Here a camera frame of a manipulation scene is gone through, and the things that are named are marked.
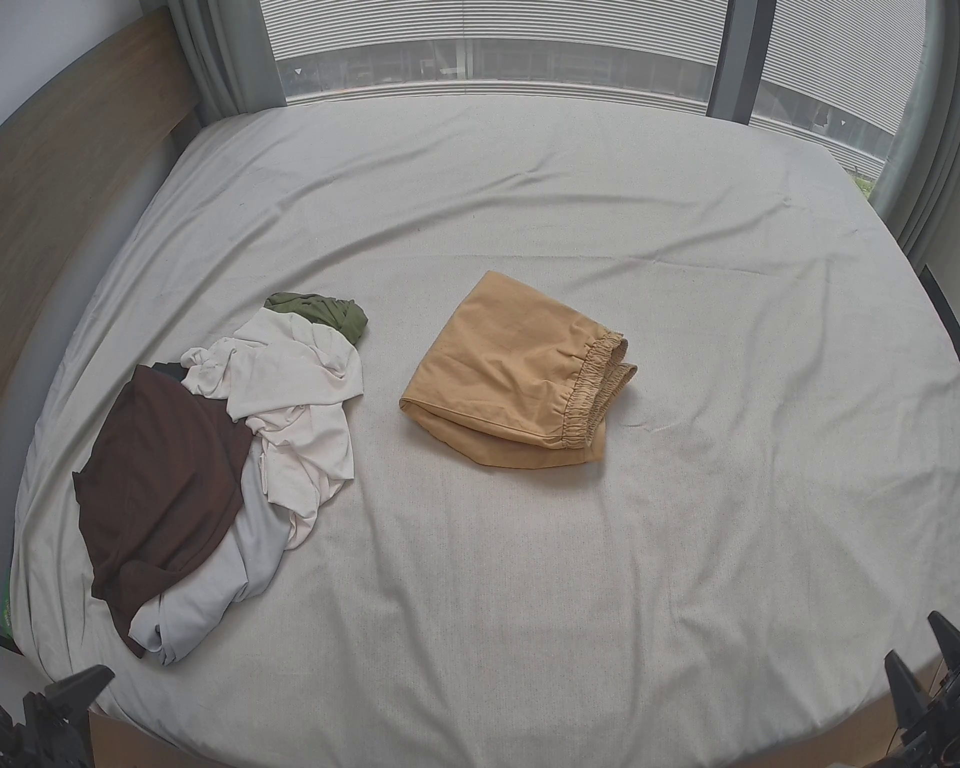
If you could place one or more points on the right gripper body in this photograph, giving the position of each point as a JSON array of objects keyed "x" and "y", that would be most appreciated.
[{"x": 937, "y": 739}]

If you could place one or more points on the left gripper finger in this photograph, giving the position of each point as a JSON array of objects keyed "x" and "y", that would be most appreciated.
[{"x": 79, "y": 690}]

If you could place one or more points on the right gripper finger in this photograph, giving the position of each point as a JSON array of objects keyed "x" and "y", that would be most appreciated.
[
  {"x": 946, "y": 645},
  {"x": 905, "y": 694}
]

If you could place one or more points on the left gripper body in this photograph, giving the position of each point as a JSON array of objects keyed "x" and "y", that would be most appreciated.
[{"x": 45, "y": 739}]

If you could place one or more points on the tan shorts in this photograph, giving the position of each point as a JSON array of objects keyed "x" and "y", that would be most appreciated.
[{"x": 510, "y": 360}]

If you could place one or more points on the pale grey garment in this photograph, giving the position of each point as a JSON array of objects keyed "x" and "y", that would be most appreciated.
[{"x": 217, "y": 585}]

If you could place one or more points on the brown garment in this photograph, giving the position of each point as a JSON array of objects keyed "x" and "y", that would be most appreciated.
[{"x": 165, "y": 487}]

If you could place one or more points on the black garment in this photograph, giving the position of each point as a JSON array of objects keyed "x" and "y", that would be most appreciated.
[{"x": 169, "y": 371}]

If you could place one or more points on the cream garment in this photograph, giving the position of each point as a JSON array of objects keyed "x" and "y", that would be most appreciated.
[{"x": 300, "y": 390}]

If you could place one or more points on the green garment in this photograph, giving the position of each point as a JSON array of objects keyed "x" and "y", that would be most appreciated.
[{"x": 330, "y": 311}]

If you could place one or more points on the grey-green curtain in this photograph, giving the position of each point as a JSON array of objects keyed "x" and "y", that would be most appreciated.
[
  {"x": 922, "y": 150},
  {"x": 225, "y": 52}
]

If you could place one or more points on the window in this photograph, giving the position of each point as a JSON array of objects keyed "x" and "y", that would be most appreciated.
[{"x": 525, "y": 60}]

